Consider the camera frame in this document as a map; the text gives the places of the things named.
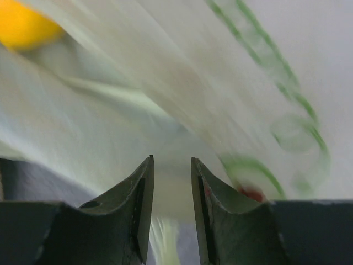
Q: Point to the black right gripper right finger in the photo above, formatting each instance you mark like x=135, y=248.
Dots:
x=232, y=228

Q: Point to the translucent green plastic bag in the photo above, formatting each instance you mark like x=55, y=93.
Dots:
x=230, y=77

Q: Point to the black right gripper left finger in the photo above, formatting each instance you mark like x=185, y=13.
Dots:
x=113, y=228

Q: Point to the yellow fake lemon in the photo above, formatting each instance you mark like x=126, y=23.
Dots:
x=23, y=28

